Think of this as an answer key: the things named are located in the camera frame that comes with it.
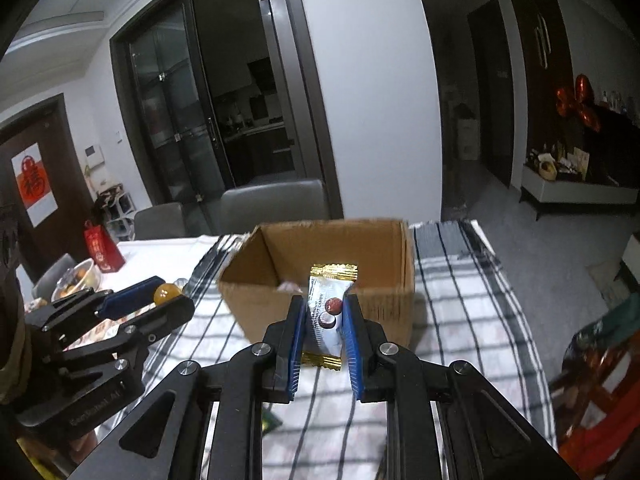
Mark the red door poster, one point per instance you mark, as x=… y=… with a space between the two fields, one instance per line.
x=32 y=185

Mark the white low cabinet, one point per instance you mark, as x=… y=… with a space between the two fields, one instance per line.
x=575 y=191

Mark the red gift box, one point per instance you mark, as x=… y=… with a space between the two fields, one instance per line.
x=105 y=252

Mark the white shoe rack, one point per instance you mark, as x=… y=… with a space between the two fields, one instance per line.
x=120 y=215

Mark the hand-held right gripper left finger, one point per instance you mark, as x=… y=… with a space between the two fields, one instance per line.
x=295 y=355

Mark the pink snack packet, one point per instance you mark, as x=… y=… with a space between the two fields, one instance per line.
x=289 y=287

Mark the yellow round candy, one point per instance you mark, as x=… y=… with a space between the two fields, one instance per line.
x=166 y=294

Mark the black white striped tablecloth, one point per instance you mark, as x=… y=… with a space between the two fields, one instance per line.
x=450 y=310

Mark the dark sideboard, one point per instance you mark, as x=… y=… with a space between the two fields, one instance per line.
x=620 y=140

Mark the glass sliding door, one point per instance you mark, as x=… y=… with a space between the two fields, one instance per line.
x=165 y=110

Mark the white snack packet gold ends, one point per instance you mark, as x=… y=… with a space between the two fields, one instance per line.
x=325 y=330

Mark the red foil balloon bunch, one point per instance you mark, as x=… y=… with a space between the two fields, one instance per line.
x=582 y=87

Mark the brown entrance door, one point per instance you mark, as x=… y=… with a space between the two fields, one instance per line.
x=65 y=170

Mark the red stool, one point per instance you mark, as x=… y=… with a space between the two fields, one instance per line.
x=610 y=425

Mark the cardboard box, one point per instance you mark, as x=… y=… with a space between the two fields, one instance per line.
x=385 y=305

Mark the glass fruit bowl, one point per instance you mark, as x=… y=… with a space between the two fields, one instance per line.
x=75 y=280

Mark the dark wardrobe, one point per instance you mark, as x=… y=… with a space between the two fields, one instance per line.
x=540 y=85

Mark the teal cloth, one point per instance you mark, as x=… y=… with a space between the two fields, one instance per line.
x=605 y=330

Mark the wide grey dining chair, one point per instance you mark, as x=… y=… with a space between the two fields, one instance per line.
x=272 y=205

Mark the brown paper bag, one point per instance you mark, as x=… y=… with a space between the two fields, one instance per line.
x=467 y=137

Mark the green candy packet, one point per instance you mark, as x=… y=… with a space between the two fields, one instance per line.
x=270 y=422

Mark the white intercom panel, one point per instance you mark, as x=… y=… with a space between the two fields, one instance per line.
x=93 y=156

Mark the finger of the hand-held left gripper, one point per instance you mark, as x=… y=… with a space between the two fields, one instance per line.
x=160 y=317
x=125 y=297

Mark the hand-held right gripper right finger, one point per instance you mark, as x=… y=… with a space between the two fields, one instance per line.
x=352 y=350

